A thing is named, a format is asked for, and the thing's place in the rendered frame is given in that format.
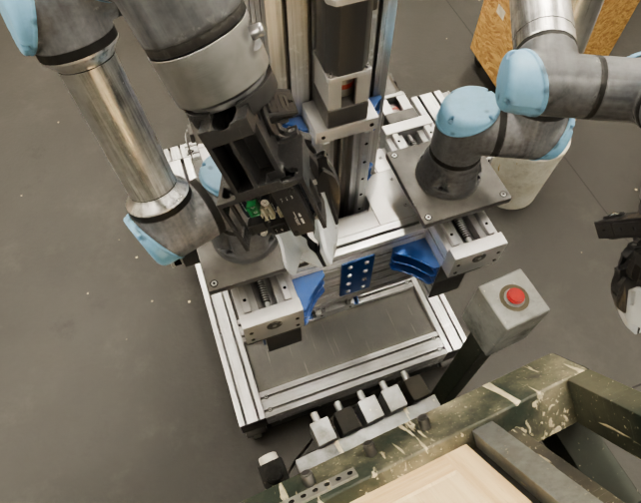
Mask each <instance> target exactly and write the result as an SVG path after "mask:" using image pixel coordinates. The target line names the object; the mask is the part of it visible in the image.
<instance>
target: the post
mask: <svg viewBox="0 0 641 503"><path fill-rule="evenodd" d="M489 356H490V355H487V356H486V355H485V354H484V352H483V351H482V349H481V348H480V346H479V344H478V343H477V341H476V340H475V338H474V336H473V335H472V333H470V334H469V336H468V337H467V339H466V341H465V342H464V344H463V345H462V347H461V348H460V350H459V351H458V353H457V354H456V355H455V356H454V358H453V360H452V361H451V363H450V364H449V366H448V367H447V369H446V370H445V372H444V373H443V375H442V377H441V378H440V380H439V381H438V383H437V384H436V386H435V387H434V389H433V390H432V392H431V393H430V395H429V396H431V395H433V394H434V395H435V396H436V398H437V400H438V402H439V403H440V405H443V404H445V403H447V402H449V401H451V400H453V399H455V397H456V396H457V395H458V394H459V392H460V391H461V390H462V389H463V388H464V386H465V385H466V384H467V383H468V381H469V380H470V379H471V378H472V376H473V375H474V374H475V373H476V372H477V370H478V369H479V368H480V367H481V365H482V364H483V363H484V362H485V360H486V359H487V358H488V357H489Z"/></svg>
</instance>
